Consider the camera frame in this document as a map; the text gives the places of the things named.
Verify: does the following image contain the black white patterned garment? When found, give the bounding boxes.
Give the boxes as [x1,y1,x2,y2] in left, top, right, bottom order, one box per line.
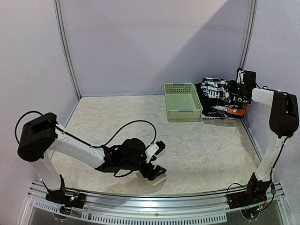
[201,77,250,104]

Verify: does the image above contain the black t-shirt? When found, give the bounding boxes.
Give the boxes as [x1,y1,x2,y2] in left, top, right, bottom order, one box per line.
[195,83,227,110]

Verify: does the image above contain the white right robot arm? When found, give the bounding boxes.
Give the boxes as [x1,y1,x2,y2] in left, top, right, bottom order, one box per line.
[228,80,300,182]

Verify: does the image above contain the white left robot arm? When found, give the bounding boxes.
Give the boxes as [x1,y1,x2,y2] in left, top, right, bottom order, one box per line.
[15,111,166,203]

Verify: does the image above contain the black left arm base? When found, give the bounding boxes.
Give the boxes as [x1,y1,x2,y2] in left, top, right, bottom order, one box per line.
[44,174,87,209]

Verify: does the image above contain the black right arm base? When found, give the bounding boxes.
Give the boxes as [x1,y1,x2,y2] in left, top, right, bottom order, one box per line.
[226,170,276,211]

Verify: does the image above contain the dark folded clothes stack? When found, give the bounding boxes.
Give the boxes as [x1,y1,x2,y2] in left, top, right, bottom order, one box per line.
[201,107,245,120]

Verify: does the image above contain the pale green plastic laundry basket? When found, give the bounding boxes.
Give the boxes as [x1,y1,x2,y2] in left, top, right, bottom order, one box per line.
[164,83,203,122]

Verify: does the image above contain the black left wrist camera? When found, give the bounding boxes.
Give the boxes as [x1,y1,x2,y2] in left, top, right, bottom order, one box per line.
[116,138,166,163]

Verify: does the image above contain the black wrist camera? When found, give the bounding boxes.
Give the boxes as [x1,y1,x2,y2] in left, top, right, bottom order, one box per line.
[236,68,256,89]
[116,138,166,163]

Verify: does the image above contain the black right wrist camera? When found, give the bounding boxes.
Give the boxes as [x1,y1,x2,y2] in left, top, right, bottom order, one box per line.
[236,68,256,89]

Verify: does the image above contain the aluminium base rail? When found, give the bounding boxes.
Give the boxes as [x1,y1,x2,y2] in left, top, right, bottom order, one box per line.
[20,181,294,225]

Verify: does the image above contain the right corner wall post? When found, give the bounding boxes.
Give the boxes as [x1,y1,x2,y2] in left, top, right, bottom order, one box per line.
[234,0,258,68]

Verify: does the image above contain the corner wall post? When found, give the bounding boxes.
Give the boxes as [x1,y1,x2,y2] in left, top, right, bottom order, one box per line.
[234,0,258,68]
[53,0,82,100]

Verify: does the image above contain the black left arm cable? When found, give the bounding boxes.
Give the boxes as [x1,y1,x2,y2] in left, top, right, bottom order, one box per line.
[14,111,157,148]

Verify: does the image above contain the left corner wall post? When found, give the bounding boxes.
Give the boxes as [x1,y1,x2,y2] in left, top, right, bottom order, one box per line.
[53,0,82,100]

